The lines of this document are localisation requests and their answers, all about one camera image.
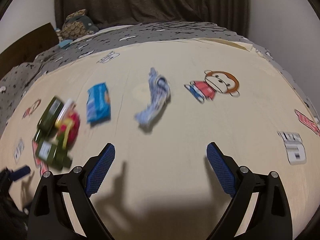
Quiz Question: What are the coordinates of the blue snack packet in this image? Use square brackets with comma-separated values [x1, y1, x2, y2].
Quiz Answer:
[86, 83, 111, 124]

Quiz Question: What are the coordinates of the cream printed duvet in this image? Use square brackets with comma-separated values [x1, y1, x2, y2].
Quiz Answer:
[1, 39, 319, 239]

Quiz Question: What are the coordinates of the brown curtain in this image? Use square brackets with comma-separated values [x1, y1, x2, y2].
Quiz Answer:
[54, 0, 249, 36]

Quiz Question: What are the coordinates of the green lotion bottle lying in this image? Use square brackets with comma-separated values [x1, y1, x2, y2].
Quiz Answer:
[35, 139, 72, 171]

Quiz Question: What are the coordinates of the dark wooden headboard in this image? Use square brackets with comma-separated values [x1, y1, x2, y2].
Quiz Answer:
[0, 23, 59, 78]

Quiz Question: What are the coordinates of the red yellow snack wrapper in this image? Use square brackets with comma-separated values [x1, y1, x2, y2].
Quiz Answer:
[55, 99, 80, 150]

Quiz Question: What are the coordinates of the grey patterned bed sheet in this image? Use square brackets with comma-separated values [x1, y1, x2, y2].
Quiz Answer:
[1, 22, 319, 132]

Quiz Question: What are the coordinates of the green lotion bottle label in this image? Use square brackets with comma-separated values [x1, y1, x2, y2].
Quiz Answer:
[33, 96, 64, 143]

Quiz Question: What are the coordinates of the blue white crumpled wrapper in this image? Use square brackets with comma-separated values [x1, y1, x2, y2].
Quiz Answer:
[135, 67, 171, 129]

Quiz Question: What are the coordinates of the plush toy with cap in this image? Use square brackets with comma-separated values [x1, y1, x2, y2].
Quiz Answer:
[57, 9, 99, 40]

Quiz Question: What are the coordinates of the small blue object on bed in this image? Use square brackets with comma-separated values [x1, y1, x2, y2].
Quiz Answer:
[58, 40, 73, 49]

